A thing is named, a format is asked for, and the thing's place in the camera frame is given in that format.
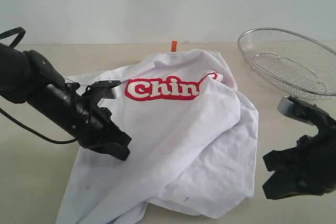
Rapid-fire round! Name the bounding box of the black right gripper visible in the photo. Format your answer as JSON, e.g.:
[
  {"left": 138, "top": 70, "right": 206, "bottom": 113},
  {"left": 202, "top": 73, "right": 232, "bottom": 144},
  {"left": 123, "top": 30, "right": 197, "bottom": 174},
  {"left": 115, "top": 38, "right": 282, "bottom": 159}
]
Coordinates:
[{"left": 262, "top": 126, "right": 335, "bottom": 199}]

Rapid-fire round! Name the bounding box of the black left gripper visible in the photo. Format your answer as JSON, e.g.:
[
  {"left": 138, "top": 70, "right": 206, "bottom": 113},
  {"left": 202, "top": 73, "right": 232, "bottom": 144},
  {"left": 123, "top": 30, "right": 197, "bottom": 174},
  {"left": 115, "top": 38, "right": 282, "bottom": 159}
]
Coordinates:
[{"left": 27, "top": 84, "right": 131, "bottom": 161}]

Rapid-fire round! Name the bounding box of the white t-shirt red print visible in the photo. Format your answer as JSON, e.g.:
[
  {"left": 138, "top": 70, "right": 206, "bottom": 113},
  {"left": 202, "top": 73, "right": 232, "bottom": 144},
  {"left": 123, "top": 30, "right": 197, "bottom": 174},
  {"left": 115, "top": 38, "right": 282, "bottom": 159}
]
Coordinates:
[{"left": 56, "top": 49, "right": 258, "bottom": 223}]

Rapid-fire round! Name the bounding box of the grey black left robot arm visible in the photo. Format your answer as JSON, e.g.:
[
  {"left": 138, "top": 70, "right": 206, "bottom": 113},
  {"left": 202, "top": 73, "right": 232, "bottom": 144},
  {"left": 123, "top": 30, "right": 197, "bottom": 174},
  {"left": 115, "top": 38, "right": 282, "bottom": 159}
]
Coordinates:
[{"left": 1, "top": 44, "right": 131, "bottom": 161}]

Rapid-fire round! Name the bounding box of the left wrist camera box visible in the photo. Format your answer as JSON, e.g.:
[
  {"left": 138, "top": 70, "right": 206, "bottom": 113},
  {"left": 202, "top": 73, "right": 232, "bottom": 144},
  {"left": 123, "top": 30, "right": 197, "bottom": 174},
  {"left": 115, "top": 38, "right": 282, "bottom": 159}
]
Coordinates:
[{"left": 81, "top": 80, "right": 121, "bottom": 103}]

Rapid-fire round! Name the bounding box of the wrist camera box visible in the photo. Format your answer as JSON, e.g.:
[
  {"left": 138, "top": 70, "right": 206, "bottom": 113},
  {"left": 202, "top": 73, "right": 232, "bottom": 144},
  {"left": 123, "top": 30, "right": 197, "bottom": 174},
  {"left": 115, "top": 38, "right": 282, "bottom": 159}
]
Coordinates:
[
  {"left": 81, "top": 80, "right": 121, "bottom": 103},
  {"left": 277, "top": 96, "right": 329, "bottom": 125}
]

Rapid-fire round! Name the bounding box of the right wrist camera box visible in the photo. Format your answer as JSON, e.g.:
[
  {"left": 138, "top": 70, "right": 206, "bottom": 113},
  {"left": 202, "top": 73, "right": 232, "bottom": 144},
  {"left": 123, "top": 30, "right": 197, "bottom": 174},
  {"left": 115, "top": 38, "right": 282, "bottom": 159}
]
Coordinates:
[{"left": 277, "top": 96, "right": 329, "bottom": 125}]

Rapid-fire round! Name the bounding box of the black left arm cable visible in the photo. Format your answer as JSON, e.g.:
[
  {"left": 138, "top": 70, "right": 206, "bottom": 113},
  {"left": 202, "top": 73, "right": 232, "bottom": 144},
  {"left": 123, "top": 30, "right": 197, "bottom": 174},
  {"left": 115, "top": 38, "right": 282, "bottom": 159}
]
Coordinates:
[{"left": 0, "top": 26, "right": 79, "bottom": 145}]

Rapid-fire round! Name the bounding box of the metal wire mesh basket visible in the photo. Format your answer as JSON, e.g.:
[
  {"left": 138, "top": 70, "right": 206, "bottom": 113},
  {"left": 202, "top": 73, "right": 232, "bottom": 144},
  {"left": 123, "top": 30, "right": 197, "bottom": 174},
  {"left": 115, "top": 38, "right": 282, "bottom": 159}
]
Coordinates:
[{"left": 237, "top": 27, "right": 335, "bottom": 101}]

